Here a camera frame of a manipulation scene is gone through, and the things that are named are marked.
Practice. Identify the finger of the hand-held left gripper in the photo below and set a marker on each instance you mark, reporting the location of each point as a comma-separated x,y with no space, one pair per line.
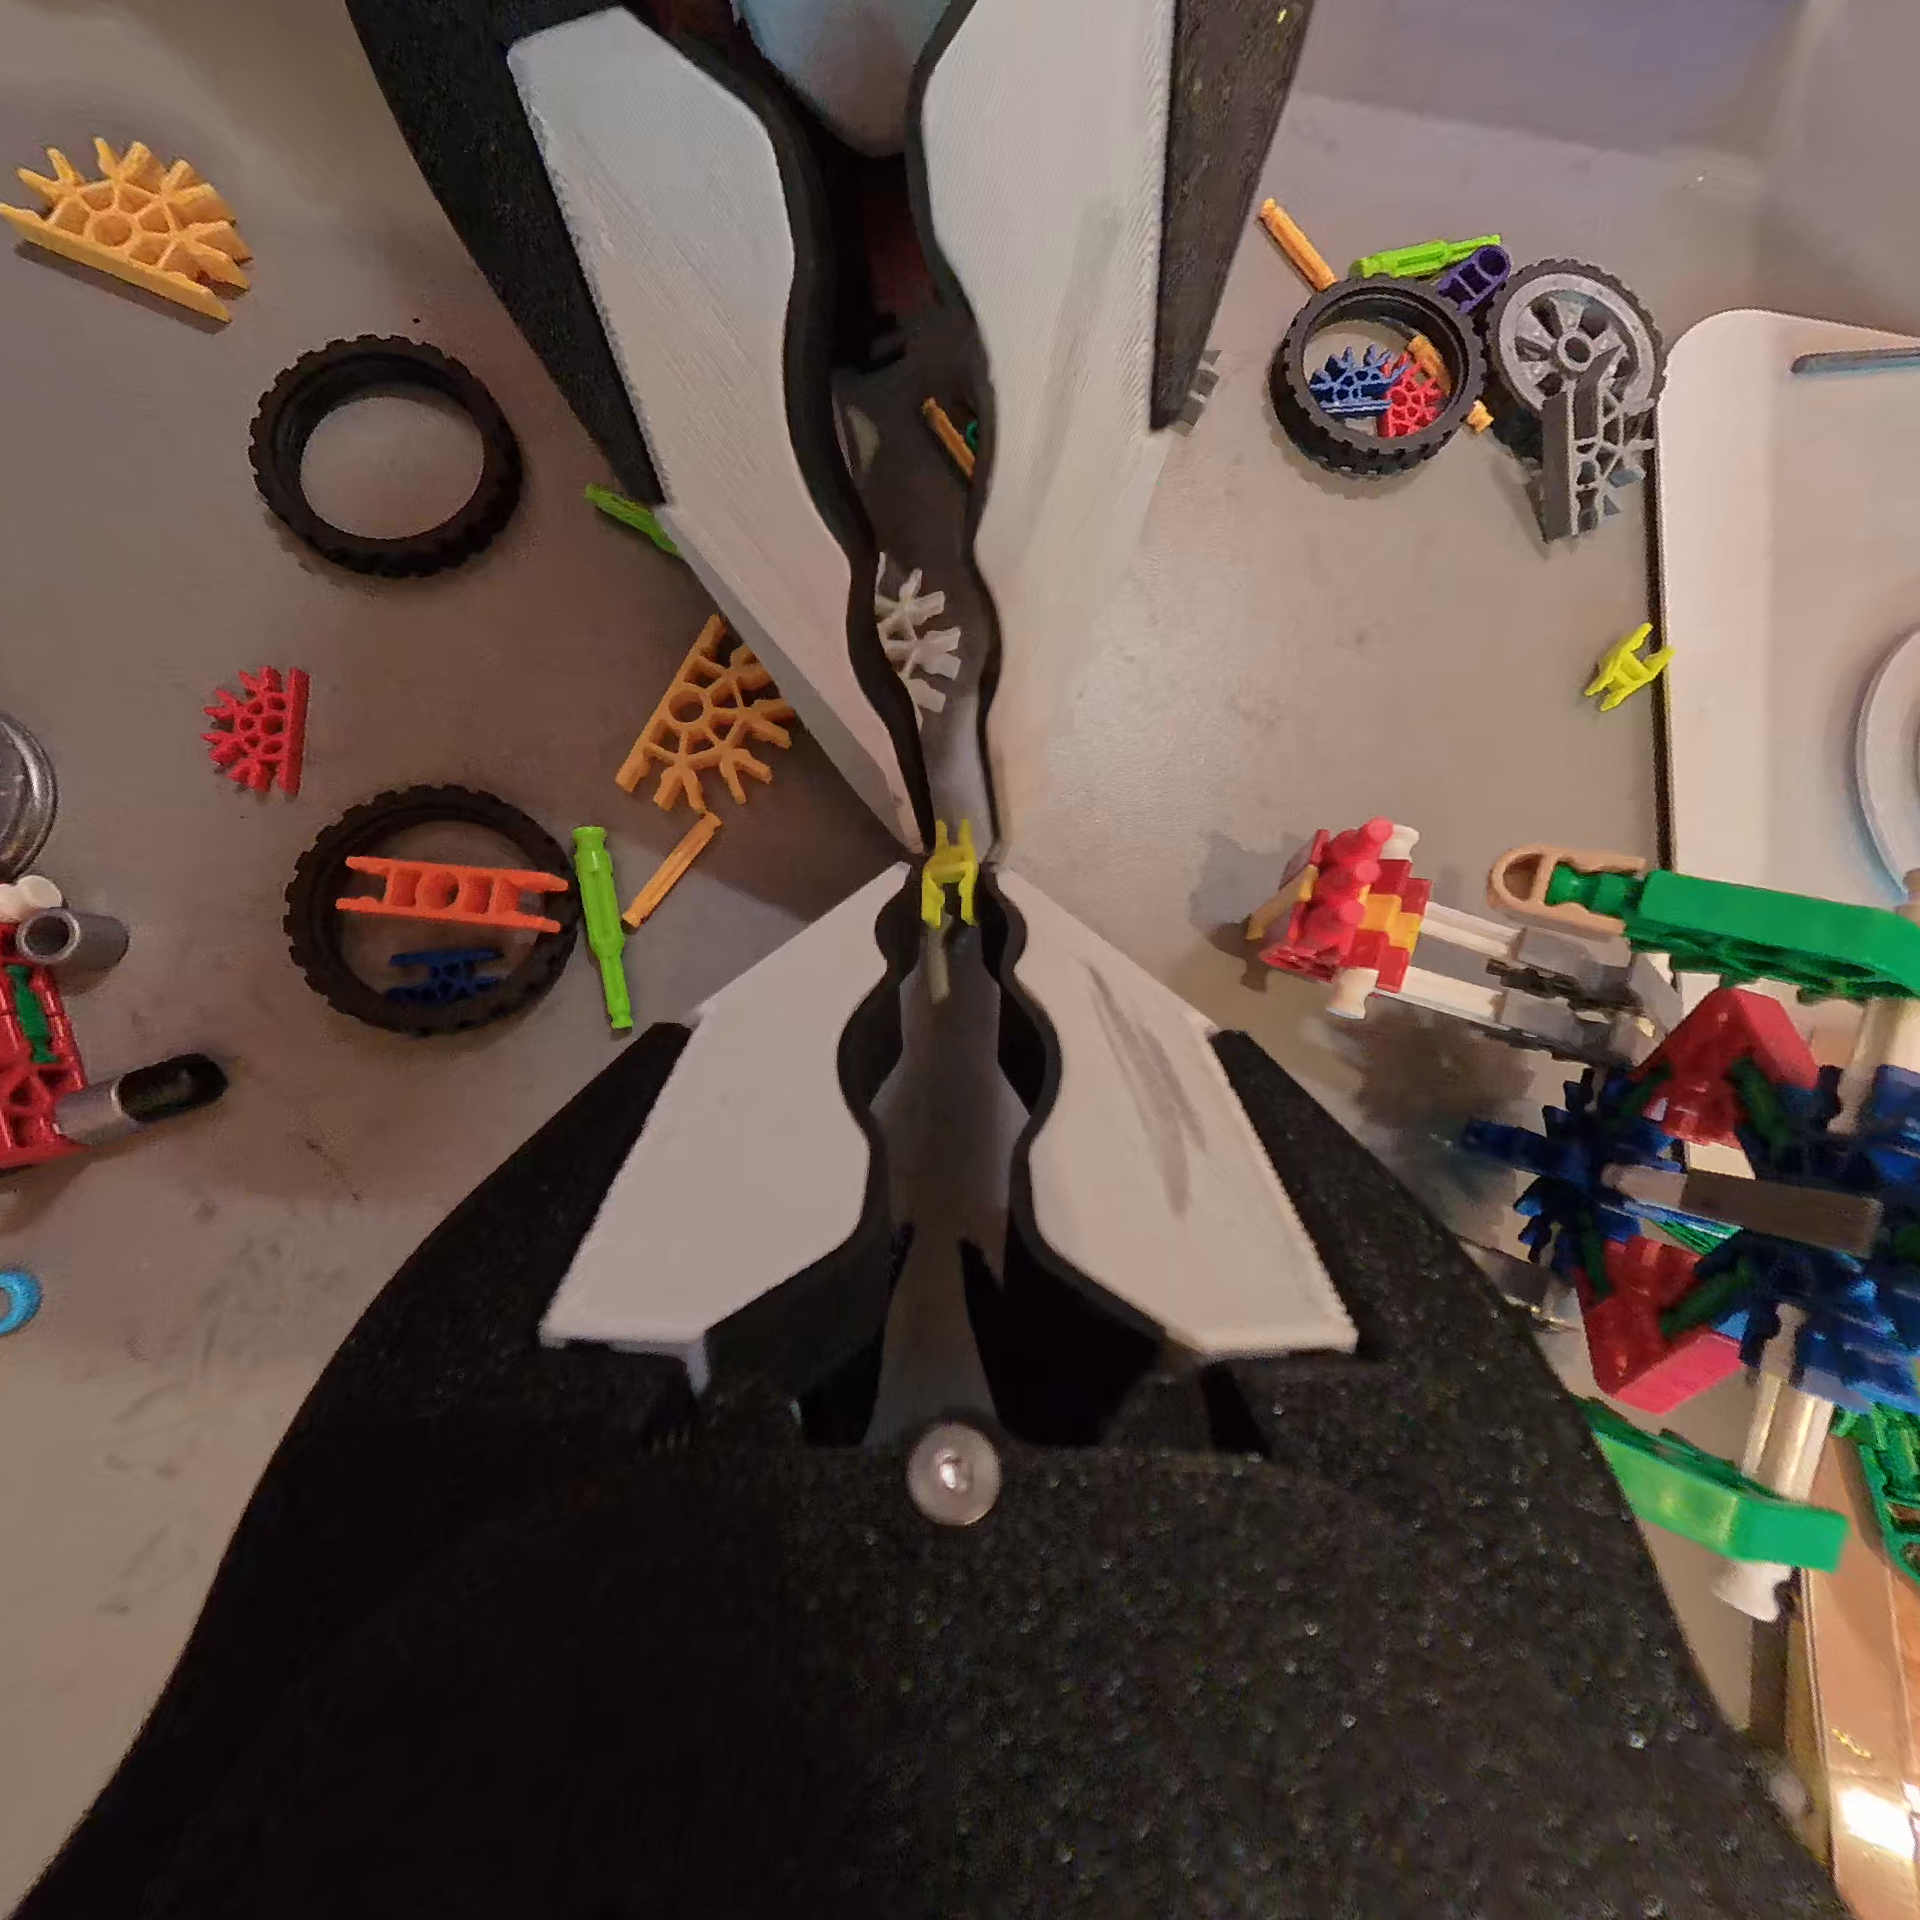
662,270
1066,225

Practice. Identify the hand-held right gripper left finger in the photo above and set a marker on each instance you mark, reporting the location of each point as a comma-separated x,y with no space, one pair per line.
720,1171

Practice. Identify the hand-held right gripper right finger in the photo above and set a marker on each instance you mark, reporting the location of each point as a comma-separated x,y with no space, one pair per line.
1154,1201

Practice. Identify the yellow green clip connector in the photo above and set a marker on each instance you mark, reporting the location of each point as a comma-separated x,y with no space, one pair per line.
948,869
1625,670

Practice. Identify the short orange rod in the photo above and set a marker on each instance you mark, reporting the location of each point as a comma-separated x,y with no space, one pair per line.
944,434
1434,359
670,869
1299,245

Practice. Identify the light green rod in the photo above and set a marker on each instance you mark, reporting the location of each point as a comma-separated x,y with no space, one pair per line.
1425,254
622,513
600,916

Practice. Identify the blue fan connector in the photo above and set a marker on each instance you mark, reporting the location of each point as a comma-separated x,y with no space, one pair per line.
1350,382

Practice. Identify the small blue connector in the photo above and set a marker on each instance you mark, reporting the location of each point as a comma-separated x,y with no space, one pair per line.
446,975

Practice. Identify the yellow fan connector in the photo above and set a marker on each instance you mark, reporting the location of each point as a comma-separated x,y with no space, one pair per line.
119,225

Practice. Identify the empty black toy tyre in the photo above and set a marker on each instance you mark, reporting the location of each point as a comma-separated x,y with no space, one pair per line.
272,452

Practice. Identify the red fan connector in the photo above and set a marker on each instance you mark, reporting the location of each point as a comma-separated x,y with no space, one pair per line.
1414,403

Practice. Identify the orange ladder piece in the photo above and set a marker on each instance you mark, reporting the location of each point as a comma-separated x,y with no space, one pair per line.
451,875

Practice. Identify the purple connector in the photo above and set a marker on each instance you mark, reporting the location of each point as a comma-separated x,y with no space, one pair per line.
1476,277

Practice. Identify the white snowflake connector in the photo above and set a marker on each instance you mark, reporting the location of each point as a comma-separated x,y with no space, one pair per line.
907,622

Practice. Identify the orange lattice connector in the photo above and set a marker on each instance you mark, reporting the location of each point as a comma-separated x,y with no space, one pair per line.
694,735

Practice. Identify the grey spoked toy wheel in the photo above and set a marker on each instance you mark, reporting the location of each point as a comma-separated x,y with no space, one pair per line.
1575,349

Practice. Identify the grey lattice connector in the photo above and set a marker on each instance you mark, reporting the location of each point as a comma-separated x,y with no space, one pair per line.
1575,481

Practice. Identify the multicolour construction toy model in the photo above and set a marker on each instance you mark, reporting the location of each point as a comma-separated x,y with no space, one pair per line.
1740,1051

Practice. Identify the red half-round connector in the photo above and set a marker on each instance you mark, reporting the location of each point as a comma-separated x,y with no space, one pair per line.
264,735

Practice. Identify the red toy model with tubes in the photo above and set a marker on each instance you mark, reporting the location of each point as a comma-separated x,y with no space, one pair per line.
30,1081

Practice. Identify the white board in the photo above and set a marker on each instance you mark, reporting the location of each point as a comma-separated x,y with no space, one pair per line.
1755,525

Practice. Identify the grey pulley wheel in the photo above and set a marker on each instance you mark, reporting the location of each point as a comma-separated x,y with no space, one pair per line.
23,797

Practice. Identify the grey blue bar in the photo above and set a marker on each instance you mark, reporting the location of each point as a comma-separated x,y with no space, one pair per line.
1862,359

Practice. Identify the white disc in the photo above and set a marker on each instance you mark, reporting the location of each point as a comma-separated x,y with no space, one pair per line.
1892,765

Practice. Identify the printed cardboard box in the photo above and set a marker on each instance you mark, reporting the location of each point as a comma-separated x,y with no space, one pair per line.
1862,1725

